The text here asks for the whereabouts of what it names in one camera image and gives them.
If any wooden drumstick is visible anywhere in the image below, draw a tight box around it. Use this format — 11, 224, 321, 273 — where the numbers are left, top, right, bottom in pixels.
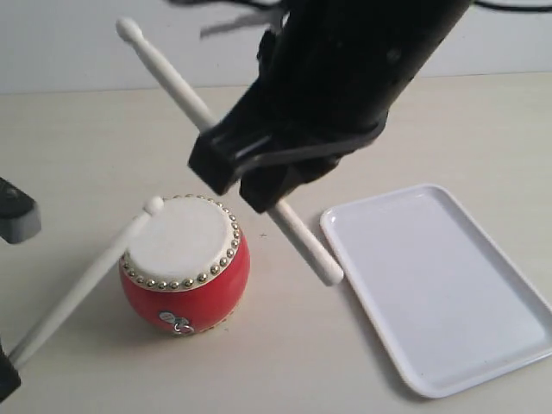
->
8, 196, 165, 369
116, 17, 344, 286

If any white rectangular plastic tray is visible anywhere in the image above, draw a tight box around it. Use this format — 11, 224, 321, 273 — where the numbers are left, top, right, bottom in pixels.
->
320, 184, 551, 398

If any small red drum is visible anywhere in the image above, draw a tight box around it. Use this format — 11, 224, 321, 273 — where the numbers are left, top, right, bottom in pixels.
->
118, 194, 251, 336

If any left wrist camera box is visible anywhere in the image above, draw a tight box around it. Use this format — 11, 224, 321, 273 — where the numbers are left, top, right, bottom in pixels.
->
1, 178, 41, 245

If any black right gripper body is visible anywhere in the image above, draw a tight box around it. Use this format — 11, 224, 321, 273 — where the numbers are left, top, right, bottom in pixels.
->
241, 0, 471, 173

